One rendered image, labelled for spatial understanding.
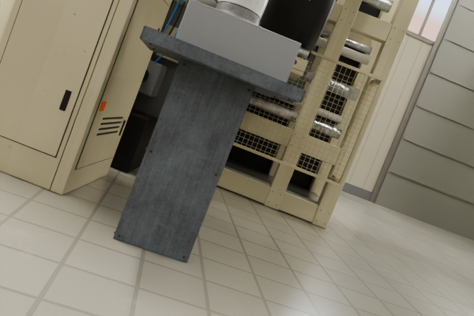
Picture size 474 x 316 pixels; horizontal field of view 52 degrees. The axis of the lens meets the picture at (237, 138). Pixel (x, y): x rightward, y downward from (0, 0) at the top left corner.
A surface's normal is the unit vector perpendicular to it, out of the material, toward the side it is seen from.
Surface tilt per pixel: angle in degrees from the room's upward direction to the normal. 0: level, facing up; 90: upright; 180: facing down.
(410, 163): 90
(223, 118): 90
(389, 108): 90
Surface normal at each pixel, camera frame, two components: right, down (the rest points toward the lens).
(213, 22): 0.12, 0.11
